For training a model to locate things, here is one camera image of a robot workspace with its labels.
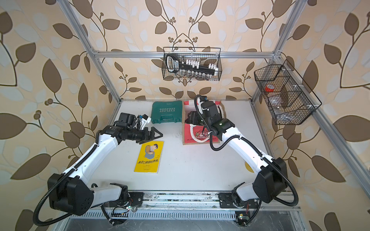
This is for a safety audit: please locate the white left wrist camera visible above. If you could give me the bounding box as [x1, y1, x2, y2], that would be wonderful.
[136, 114, 151, 130]

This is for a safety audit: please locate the black wire basket back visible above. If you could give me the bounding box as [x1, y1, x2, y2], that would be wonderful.
[161, 46, 222, 82]

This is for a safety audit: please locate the black wire basket right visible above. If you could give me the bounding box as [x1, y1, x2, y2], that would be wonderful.
[254, 60, 322, 125]

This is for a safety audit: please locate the green plastic tool case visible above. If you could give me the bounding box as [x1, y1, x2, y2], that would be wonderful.
[151, 101, 183, 124]

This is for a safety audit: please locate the black socket wrench set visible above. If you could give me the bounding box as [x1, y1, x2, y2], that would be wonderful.
[164, 54, 220, 75]

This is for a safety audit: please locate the black wire basket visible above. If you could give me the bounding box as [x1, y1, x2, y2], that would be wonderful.
[161, 46, 222, 82]
[254, 60, 322, 125]

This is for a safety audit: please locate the aluminium frame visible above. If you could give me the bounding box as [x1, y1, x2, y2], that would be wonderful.
[60, 1, 370, 193]

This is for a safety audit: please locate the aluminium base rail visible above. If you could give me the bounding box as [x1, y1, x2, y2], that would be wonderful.
[77, 190, 301, 221]

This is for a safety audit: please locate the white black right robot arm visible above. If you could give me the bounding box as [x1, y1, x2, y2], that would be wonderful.
[194, 94, 299, 207]

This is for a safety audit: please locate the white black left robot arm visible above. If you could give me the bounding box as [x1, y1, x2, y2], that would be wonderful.
[33, 113, 163, 227]

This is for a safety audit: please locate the yellow book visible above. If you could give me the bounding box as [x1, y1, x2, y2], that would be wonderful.
[134, 141, 164, 173]

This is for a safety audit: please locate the red tape roll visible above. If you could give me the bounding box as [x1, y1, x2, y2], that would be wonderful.
[265, 84, 275, 93]

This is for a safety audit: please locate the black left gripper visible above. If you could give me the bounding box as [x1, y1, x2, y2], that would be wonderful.
[125, 127, 162, 142]

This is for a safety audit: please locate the yellow tape roll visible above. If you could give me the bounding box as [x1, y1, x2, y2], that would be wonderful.
[245, 162, 254, 173]

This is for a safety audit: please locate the small circuit board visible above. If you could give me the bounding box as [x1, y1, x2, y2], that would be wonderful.
[235, 211, 251, 227]

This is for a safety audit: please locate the burlap canvas bag red front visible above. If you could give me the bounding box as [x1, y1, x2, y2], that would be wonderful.
[182, 100, 210, 145]

